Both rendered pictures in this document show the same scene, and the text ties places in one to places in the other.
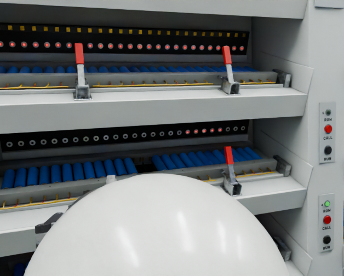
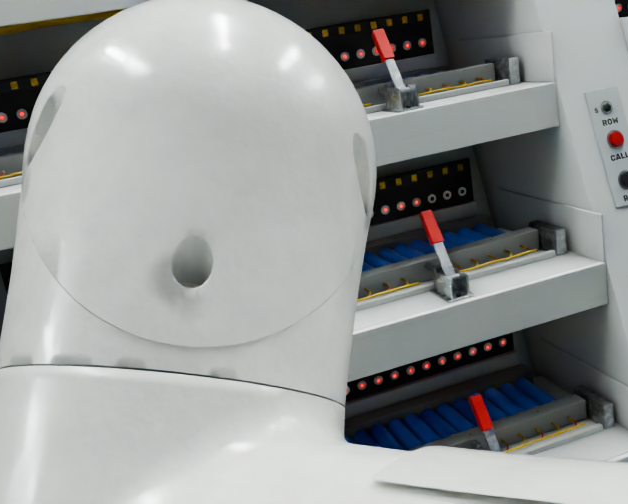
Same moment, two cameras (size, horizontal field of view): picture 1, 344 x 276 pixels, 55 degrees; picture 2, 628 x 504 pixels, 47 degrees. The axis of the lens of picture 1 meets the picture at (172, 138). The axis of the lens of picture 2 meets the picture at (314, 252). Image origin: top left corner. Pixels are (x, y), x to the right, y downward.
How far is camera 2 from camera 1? 0.17 m
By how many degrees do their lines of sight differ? 9
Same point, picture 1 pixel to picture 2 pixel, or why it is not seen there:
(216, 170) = (416, 265)
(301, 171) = (586, 233)
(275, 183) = (539, 267)
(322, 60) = (567, 15)
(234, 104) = (415, 125)
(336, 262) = not seen: outside the picture
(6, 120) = (9, 222)
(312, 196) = (620, 276)
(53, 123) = not seen: hidden behind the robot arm
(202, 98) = not seen: hidden behind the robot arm
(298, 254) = not seen: outside the picture
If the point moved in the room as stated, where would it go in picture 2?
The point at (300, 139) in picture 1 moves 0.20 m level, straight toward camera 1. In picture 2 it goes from (567, 172) to (542, 165)
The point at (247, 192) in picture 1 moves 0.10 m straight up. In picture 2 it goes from (485, 289) to (458, 191)
